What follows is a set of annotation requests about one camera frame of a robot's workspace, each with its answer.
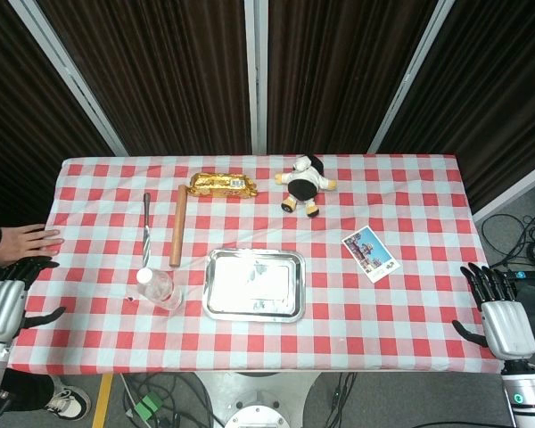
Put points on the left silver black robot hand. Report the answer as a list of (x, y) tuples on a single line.
[(2, 312)]

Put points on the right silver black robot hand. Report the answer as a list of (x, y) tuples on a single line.
[(508, 330)]

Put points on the bare human hand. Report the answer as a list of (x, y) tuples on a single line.
[(27, 243)]

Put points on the clear plastic water bottle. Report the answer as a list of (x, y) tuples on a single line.
[(160, 292)]

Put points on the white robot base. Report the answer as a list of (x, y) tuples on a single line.
[(256, 401)]

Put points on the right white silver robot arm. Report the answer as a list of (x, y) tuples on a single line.
[(528, 397)]

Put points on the rectangular metal tray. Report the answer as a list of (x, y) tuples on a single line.
[(249, 285)]

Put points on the black power strip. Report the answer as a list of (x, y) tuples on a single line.
[(528, 274)]

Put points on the black trouser leg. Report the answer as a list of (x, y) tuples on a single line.
[(27, 392)]

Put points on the dark pleated partition panel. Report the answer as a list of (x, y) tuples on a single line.
[(334, 76), (18, 134), (495, 98), (169, 76)]

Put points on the black white sneaker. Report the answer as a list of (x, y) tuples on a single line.
[(69, 403)]

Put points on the yellow floor tape strip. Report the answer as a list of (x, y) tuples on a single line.
[(101, 401)]

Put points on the red white checked tablecloth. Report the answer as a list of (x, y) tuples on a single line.
[(361, 321)]

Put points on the wooden rolling pin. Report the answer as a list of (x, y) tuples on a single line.
[(178, 227)]

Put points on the postcard with building photo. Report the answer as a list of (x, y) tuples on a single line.
[(370, 254)]

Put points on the green plug connector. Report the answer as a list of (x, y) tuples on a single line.
[(148, 405)]

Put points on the gold snack packet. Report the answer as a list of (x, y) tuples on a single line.
[(223, 185)]

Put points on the black white plush toy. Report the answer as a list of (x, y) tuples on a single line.
[(304, 187)]

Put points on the grey partition frame post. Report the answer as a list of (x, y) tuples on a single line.
[(71, 80), (255, 76), (410, 80)]

